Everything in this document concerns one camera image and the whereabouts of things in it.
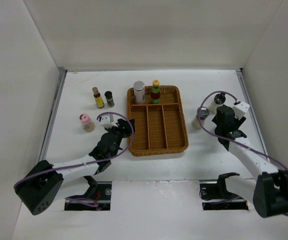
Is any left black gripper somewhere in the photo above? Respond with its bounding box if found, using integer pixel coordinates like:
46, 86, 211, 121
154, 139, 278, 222
105, 119, 134, 159

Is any white jar silver lid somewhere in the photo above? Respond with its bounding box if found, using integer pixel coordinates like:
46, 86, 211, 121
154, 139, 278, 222
133, 81, 146, 104

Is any red sauce bottle green label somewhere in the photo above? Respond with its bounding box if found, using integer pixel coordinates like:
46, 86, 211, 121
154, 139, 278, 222
150, 79, 161, 104

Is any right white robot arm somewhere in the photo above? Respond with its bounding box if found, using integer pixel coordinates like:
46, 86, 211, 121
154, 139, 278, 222
212, 102, 288, 218

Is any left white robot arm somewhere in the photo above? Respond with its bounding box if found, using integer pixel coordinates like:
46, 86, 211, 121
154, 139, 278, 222
13, 118, 135, 216

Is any salt shaker silver cap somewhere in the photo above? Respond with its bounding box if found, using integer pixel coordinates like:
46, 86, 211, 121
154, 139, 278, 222
191, 106, 210, 130

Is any brown bottle yellow label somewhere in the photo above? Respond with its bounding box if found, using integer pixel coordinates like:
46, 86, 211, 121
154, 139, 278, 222
92, 87, 105, 109

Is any white bottle black cap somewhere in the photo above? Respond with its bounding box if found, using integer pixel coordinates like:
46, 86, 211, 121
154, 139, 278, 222
208, 92, 226, 114

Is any pink cap spice jar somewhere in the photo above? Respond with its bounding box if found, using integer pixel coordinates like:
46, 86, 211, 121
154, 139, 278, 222
79, 113, 96, 133

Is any small dark spice jar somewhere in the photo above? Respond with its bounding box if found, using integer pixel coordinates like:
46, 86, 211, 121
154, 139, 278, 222
104, 91, 115, 108

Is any brown wicker divided tray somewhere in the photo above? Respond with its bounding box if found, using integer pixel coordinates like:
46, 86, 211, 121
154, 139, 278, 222
127, 85, 189, 157

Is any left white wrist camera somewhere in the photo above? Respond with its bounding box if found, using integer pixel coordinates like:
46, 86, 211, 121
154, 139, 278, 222
98, 114, 117, 127

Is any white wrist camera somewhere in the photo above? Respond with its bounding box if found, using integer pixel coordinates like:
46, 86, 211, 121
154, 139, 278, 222
232, 101, 250, 120
98, 114, 117, 127

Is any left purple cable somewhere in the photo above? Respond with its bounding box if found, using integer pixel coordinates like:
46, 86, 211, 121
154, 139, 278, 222
13, 111, 135, 192

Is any purple cable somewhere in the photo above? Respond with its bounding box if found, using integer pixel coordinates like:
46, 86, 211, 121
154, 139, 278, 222
199, 90, 288, 217
13, 111, 135, 192

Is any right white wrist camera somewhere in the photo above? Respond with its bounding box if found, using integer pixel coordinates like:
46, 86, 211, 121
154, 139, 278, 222
232, 101, 250, 120

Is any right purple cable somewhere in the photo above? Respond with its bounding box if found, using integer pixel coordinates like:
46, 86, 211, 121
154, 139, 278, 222
199, 90, 288, 217

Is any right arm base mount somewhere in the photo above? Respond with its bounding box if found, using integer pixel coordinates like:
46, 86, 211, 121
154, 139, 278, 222
199, 172, 249, 211

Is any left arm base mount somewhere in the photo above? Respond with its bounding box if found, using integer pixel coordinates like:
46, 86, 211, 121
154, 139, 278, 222
64, 176, 113, 211

